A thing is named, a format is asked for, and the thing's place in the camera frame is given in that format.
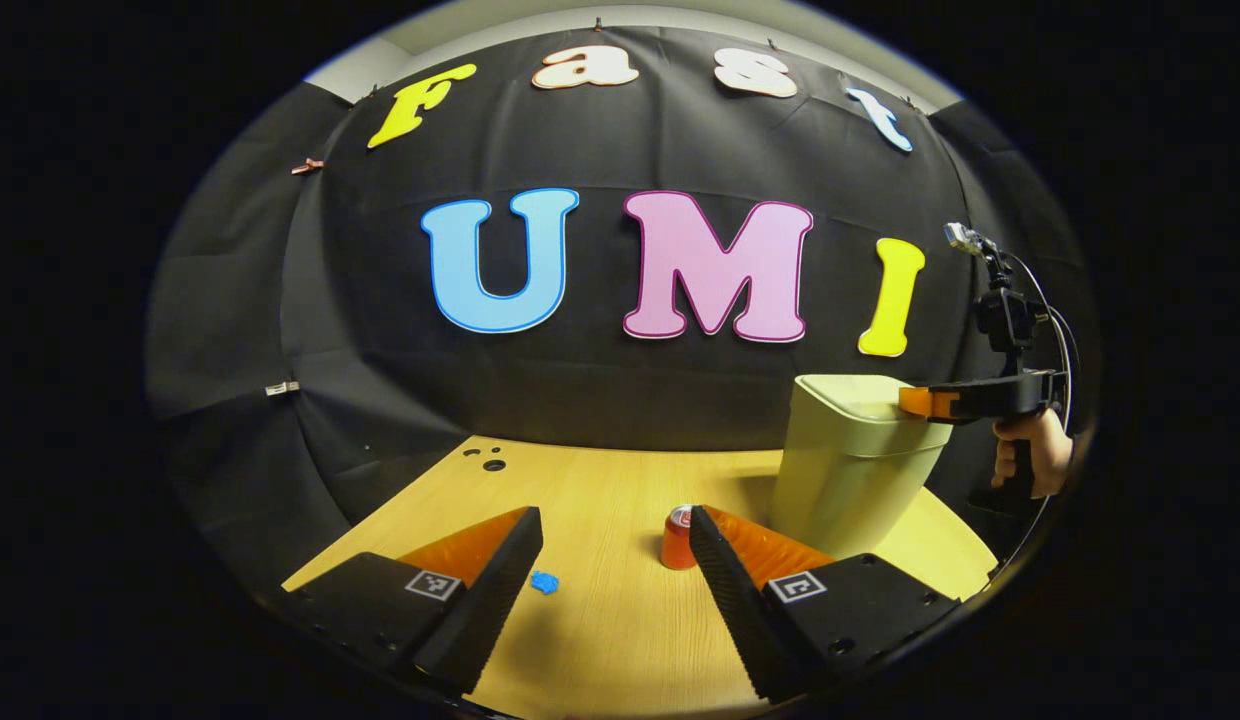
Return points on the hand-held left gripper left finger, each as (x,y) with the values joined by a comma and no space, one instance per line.
(495,590)

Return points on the silver cloth clip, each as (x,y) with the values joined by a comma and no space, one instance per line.
(281,387)

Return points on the blue paper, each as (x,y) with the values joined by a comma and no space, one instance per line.
(545,582)

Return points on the orange pop can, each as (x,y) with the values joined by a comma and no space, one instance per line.
(677,545)

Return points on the green desktop garbage bin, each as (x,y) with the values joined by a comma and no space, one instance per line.
(850,470)

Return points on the copper cloth clip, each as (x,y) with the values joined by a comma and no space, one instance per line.
(307,165)

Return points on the black backdrop cloth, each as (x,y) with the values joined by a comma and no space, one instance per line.
(600,390)

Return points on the wooden desktop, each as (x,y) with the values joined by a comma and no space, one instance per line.
(610,620)

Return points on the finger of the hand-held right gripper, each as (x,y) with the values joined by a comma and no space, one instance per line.
(980,398)

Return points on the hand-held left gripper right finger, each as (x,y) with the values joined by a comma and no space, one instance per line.
(730,590)

